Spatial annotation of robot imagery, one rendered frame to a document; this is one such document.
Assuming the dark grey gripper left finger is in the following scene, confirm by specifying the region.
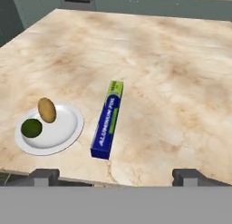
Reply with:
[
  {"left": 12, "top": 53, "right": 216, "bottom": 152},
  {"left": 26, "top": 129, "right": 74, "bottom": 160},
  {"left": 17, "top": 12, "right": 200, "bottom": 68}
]
[{"left": 4, "top": 168, "right": 61, "bottom": 188}]

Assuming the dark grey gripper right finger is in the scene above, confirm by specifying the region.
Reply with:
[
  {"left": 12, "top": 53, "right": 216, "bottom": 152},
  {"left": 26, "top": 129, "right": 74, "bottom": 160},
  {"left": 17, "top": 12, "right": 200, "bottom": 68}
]
[{"left": 171, "top": 168, "right": 232, "bottom": 188}]

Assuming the white round plate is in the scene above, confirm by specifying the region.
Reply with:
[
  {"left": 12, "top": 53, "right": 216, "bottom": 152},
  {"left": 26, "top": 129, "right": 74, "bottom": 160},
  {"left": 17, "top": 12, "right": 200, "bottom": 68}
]
[{"left": 14, "top": 102, "right": 85, "bottom": 157}]

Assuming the green lime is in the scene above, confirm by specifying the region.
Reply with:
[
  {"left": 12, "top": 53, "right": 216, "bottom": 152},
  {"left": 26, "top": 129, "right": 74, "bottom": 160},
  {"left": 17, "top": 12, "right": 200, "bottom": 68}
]
[{"left": 20, "top": 118, "right": 43, "bottom": 139}]

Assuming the brown potato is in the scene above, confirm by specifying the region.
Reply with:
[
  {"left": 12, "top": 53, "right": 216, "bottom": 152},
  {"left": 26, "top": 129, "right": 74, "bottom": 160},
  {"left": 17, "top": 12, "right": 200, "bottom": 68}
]
[{"left": 37, "top": 97, "right": 57, "bottom": 124}]

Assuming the blue aluminum foil box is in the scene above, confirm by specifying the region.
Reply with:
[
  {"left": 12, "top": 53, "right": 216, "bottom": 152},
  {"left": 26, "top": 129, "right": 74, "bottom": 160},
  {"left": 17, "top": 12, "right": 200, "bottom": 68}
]
[{"left": 90, "top": 80, "right": 125, "bottom": 161}]

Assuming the grey-green cabinet run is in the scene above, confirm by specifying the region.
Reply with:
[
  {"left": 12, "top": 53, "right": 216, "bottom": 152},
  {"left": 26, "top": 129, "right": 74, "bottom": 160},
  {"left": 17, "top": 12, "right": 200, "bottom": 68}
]
[{"left": 0, "top": 0, "right": 232, "bottom": 48}]

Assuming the grey oven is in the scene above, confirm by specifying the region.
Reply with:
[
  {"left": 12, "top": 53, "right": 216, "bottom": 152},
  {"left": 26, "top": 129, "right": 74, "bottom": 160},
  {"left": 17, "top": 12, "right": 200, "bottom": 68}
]
[{"left": 59, "top": 0, "right": 97, "bottom": 12}]

